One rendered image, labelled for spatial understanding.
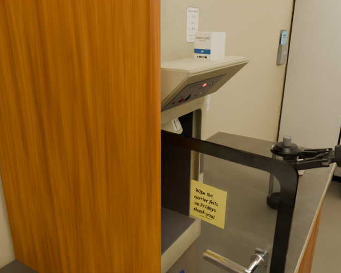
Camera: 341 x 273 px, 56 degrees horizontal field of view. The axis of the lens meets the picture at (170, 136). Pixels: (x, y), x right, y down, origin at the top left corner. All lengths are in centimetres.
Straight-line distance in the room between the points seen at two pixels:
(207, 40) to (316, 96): 301
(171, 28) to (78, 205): 43
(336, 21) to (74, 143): 320
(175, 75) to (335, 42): 311
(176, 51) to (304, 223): 77
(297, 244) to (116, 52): 83
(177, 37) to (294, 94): 304
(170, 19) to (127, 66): 22
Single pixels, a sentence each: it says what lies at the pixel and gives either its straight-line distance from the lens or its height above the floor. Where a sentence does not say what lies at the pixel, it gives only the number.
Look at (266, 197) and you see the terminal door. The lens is 55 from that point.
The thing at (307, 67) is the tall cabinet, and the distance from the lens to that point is 367.
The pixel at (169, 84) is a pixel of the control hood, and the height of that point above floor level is 148.
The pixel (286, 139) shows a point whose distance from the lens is 121.
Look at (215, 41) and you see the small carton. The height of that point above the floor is 155.
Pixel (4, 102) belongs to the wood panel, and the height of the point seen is 141.
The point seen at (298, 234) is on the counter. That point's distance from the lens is 118.
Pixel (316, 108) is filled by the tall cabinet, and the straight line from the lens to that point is 372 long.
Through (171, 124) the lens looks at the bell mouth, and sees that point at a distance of 82.
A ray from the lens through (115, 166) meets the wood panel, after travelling 62.
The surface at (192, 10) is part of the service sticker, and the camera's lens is 81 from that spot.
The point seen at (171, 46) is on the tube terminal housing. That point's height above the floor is 154.
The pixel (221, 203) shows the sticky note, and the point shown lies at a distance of 59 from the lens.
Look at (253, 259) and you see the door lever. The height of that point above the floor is 120.
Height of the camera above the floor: 158
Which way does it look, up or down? 19 degrees down
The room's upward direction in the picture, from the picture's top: straight up
